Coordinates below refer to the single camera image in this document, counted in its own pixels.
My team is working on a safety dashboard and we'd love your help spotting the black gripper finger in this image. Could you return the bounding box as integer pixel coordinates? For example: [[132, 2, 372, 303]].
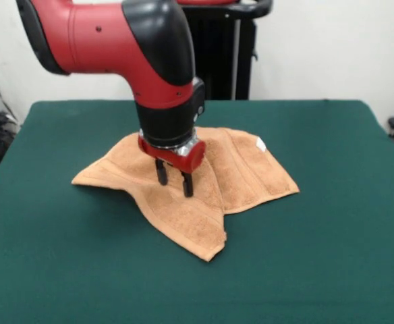
[[154, 158, 169, 186], [179, 170, 194, 198]]

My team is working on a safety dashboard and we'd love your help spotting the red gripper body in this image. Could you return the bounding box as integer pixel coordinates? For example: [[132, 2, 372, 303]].
[[137, 133, 207, 175]]

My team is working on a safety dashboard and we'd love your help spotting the tan terry towel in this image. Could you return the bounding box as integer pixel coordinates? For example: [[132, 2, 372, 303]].
[[71, 126, 301, 263]]

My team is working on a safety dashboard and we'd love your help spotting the dark green table cloth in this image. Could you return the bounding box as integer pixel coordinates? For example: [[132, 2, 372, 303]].
[[0, 99, 394, 324]]

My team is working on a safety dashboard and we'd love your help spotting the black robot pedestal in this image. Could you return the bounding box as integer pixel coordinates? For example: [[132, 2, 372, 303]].
[[176, 0, 273, 101]]

